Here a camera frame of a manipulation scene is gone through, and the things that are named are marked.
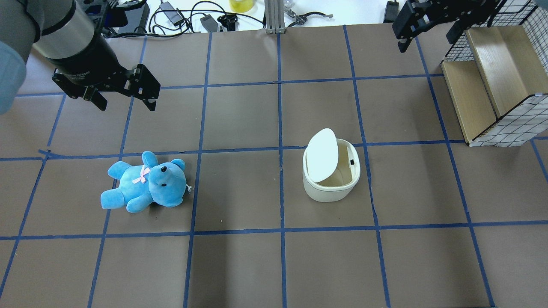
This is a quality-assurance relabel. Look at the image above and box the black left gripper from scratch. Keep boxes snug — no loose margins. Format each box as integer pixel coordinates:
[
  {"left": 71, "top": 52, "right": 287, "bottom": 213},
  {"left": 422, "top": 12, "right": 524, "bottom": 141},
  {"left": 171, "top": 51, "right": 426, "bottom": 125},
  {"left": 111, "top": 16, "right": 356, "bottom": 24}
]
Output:
[{"left": 52, "top": 33, "right": 161, "bottom": 112}]

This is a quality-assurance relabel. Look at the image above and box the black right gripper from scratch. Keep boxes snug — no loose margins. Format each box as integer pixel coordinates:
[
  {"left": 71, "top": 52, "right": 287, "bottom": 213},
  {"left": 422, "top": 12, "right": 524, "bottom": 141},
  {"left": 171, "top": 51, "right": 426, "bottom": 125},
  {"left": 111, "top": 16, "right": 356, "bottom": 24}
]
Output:
[{"left": 392, "top": 0, "right": 507, "bottom": 53}]

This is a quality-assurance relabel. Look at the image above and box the white trash can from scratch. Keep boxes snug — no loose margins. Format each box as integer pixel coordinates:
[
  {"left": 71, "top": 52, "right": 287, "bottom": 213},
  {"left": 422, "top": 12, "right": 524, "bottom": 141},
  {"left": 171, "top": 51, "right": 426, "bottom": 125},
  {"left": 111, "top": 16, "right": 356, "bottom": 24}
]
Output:
[{"left": 302, "top": 128, "right": 361, "bottom": 202}]

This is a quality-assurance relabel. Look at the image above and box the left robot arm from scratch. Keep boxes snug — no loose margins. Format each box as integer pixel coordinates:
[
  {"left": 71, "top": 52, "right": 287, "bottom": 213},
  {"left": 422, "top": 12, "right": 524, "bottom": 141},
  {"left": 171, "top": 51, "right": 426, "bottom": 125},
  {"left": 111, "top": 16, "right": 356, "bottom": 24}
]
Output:
[{"left": 0, "top": 0, "right": 161, "bottom": 114}]

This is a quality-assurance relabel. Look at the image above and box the black power adapter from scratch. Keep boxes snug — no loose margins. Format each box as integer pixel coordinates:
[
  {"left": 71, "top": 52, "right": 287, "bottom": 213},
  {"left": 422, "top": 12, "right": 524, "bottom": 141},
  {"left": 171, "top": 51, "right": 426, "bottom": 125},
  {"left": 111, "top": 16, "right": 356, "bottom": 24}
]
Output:
[{"left": 159, "top": 0, "right": 185, "bottom": 26}]

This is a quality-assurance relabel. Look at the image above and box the blue teddy bear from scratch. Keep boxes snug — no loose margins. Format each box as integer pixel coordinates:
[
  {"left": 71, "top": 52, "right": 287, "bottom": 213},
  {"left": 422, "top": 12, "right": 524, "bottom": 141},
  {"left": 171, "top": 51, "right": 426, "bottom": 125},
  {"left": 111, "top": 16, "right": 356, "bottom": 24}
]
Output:
[{"left": 100, "top": 151, "right": 192, "bottom": 213}]

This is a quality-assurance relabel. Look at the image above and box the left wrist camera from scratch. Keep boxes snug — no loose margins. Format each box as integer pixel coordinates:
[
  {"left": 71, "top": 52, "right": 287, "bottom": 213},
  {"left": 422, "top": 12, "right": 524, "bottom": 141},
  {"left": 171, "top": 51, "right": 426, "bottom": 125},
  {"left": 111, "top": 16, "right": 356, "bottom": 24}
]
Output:
[{"left": 76, "top": 0, "right": 149, "bottom": 39}]

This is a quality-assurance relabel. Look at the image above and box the wire basket with wood box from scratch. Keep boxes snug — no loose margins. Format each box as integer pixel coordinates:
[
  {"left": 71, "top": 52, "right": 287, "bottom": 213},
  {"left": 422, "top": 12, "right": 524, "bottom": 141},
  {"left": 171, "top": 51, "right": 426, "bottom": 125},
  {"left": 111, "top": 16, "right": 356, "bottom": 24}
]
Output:
[{"left": 441, "top": 0, "right": 548, "bottom": 148}]

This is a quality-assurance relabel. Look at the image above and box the aluminium frame post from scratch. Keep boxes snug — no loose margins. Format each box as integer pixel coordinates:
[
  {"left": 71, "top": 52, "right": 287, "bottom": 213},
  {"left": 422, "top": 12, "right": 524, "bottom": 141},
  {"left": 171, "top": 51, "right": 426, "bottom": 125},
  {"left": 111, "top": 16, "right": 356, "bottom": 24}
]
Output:
[{"left": 264, "top": 0, "right": 286, "bottom": 34}]

